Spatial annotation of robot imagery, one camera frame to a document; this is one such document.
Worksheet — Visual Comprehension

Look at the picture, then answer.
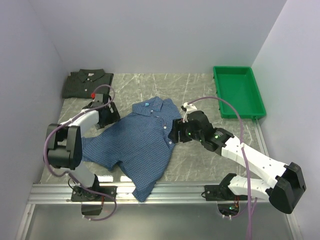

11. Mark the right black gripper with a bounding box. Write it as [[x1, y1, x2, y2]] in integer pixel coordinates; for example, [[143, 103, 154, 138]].
[[167, 118, 204, 144]]

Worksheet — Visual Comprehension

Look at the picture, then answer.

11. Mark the blue checked long sleeve shirt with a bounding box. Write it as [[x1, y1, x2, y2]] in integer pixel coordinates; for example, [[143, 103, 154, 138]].
[[82, 96, 181, 202]]

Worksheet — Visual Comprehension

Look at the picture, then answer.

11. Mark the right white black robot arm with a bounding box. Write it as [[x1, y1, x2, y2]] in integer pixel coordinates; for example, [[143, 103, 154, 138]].
[[168, 110, 307, 214]]

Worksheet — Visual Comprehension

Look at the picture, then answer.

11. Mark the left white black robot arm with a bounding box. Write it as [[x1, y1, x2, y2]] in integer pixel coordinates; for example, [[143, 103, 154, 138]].
[[43, 100, 121, 201]]

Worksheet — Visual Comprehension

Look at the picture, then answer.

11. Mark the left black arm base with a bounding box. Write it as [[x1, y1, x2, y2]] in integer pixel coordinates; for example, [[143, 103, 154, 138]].
[[70, 186, 113, 217]]

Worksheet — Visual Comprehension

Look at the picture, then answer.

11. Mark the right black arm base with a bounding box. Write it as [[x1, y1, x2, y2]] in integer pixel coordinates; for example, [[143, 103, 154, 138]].
[[201, 173, 248, 220]]

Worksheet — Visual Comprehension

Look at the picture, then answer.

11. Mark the dark green folded shirt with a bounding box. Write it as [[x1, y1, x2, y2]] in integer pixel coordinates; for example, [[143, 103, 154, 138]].
[[62, 69, 114, 99]]

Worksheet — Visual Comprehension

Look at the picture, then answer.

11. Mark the green plastic tray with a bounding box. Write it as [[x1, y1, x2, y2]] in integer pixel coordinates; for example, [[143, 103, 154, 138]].
[[213, 66, 267, 120]]

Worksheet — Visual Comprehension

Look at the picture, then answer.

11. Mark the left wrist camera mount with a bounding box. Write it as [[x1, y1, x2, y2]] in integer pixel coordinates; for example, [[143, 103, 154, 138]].
[[91, 93, 111, 108]]

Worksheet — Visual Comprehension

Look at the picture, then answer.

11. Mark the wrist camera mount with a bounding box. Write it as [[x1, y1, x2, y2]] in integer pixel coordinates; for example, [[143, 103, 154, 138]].
[[181, 102, 198, 115], [91, 93, 111, 108]]

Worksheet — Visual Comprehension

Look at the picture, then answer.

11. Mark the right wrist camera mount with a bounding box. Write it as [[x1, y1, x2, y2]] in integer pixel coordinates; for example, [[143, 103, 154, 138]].
[[181, 102, 198, 115]]

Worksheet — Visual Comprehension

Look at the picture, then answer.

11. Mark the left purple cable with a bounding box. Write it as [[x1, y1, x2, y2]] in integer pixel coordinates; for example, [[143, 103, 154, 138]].
[[43, 84, 118, 222]]

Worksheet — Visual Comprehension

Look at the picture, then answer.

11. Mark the aluminium mounting rail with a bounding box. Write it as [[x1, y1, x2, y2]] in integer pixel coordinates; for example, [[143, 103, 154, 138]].
[[26, 181, 292, 206]]

